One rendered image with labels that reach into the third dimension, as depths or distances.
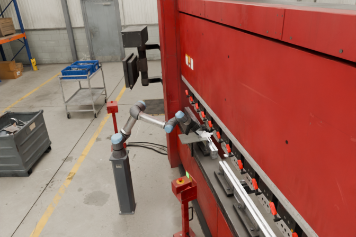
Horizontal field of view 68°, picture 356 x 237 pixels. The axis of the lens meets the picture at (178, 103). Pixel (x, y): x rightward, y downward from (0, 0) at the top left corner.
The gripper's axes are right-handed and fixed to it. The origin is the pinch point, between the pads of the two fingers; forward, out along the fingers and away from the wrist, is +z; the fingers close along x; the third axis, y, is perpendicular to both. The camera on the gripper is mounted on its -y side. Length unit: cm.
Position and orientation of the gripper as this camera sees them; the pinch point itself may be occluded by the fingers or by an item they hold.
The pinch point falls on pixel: (199, 135)
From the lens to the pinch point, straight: 272.2
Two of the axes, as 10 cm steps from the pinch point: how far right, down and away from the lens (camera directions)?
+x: -2.3, -3.8, 9.0
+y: 7.1, -6.9, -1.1
